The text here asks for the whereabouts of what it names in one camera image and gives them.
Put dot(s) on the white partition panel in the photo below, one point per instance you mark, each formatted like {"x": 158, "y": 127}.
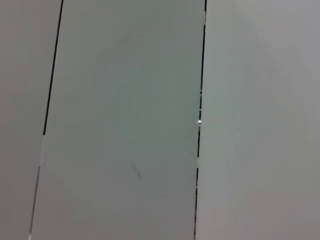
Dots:
{"x": 125, "y": 100}
{"x": 262, "y": 125}
{"x": 22, "y": 75}

